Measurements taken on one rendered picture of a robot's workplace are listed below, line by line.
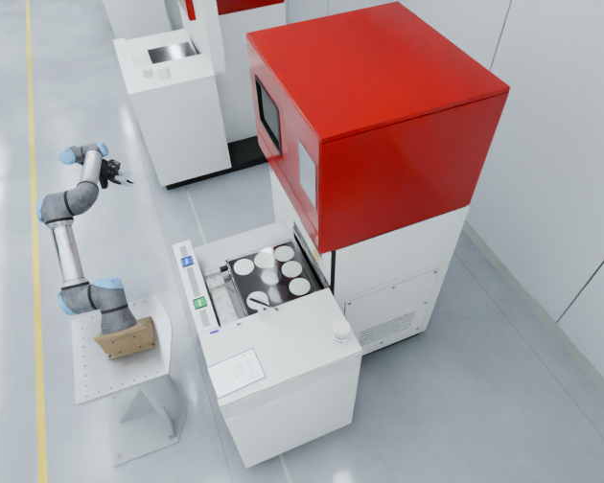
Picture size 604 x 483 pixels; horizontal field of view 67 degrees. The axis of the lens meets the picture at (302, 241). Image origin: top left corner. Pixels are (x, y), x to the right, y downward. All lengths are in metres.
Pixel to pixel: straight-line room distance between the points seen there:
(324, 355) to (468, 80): 1.20
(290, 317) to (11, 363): 2.11
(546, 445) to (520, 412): 0.20
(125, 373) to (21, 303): 1.74
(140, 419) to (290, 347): 1.33
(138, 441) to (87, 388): 0.81
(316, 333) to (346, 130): 0.90
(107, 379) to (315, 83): 1.53
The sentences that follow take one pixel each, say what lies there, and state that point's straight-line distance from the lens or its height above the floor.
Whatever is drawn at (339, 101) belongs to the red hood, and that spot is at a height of 1.82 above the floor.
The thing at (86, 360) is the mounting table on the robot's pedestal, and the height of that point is 0.82.
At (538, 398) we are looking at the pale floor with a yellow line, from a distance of 3.22.
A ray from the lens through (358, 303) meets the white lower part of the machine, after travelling 2.38.
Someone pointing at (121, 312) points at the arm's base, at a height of 1.03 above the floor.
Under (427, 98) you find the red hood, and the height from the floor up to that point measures 1.82.
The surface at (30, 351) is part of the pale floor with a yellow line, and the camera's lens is 3.60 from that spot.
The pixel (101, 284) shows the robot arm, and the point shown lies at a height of 1.13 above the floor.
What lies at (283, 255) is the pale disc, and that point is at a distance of 2.35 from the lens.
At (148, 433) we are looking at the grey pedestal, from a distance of 3.01.
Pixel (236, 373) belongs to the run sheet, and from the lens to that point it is 1.96.
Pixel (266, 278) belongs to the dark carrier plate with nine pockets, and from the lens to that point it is 2.27.
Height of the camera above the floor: 2.73
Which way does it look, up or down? 50 degrees down
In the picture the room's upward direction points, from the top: 2 degrees counter-clockwise
